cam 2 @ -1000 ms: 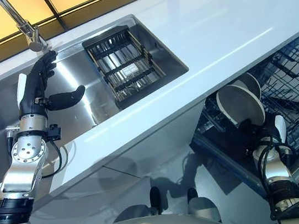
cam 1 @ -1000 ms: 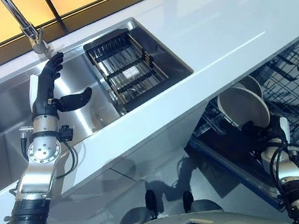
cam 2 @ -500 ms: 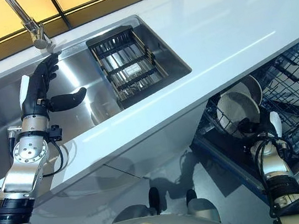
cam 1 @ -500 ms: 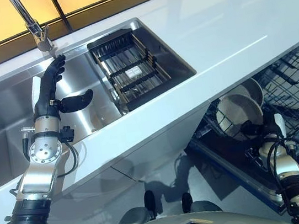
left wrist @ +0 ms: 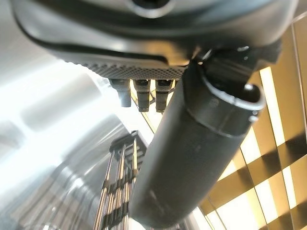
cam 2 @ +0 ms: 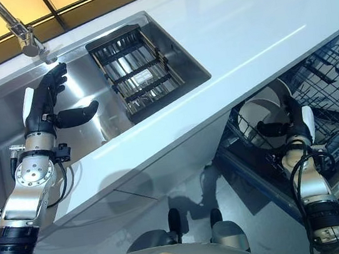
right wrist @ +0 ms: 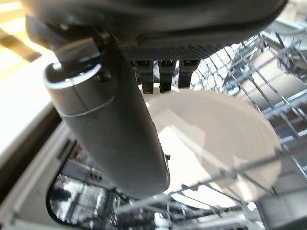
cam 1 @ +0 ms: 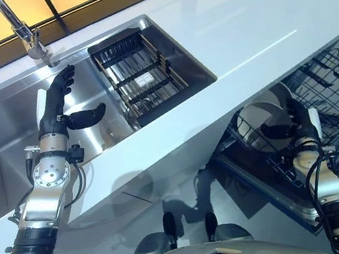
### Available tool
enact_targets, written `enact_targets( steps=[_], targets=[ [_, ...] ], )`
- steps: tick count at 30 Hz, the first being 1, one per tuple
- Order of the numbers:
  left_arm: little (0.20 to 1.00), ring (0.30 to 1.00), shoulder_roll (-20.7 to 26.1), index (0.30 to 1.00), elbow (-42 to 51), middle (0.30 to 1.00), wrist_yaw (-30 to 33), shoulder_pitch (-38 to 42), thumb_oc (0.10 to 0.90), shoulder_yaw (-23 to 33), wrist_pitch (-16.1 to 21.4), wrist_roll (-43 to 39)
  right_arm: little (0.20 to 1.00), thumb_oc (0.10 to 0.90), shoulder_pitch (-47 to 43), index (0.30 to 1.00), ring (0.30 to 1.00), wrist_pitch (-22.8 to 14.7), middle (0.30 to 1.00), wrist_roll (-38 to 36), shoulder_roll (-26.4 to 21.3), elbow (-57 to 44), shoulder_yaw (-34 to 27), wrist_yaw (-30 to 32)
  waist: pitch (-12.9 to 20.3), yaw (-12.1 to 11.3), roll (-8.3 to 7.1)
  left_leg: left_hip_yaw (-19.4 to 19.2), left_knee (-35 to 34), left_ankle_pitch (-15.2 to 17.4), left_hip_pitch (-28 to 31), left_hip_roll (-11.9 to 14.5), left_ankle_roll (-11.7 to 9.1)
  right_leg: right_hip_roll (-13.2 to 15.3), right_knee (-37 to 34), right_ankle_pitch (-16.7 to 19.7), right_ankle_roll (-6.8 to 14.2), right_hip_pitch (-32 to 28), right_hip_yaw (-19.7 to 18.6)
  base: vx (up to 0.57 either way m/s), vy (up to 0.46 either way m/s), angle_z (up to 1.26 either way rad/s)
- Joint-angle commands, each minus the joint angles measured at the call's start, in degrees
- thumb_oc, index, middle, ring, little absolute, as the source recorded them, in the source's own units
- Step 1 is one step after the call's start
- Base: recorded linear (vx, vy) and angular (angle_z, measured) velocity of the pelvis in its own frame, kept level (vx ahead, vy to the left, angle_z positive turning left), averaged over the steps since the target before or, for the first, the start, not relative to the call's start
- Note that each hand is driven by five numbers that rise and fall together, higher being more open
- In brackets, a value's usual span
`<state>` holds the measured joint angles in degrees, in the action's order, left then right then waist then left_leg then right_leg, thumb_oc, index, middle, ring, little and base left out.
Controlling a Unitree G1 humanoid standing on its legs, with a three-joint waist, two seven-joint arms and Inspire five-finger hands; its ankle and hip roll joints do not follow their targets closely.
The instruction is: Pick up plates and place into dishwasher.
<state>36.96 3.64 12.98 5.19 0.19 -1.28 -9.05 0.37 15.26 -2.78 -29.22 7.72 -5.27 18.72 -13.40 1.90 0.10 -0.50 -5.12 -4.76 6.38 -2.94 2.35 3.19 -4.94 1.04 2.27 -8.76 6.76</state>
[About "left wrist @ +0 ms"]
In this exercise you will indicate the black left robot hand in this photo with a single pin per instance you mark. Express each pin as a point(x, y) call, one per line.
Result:
point(182, 153)

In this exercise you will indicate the stainless steel dishwasher tub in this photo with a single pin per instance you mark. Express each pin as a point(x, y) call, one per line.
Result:
point(55, 143)

